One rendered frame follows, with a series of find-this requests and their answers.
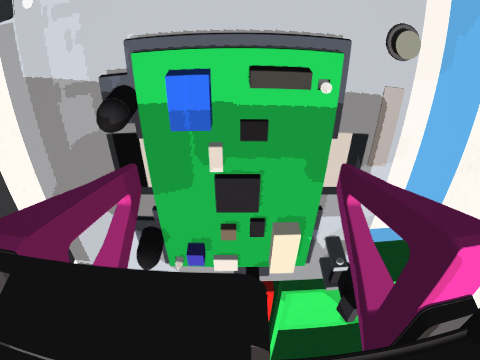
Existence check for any red bin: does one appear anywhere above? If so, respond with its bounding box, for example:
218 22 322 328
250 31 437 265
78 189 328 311
262 281 274 320

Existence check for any green open-top bin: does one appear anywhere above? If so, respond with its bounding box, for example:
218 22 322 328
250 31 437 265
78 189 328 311
269 240 410 360

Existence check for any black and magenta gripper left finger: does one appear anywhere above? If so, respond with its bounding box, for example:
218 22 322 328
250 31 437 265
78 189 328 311
0 163 142 269

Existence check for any green circuit board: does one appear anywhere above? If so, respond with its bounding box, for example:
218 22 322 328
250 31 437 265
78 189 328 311
131 47 344 273

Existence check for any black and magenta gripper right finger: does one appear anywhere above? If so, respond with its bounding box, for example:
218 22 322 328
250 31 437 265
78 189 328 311
336 164 480 351

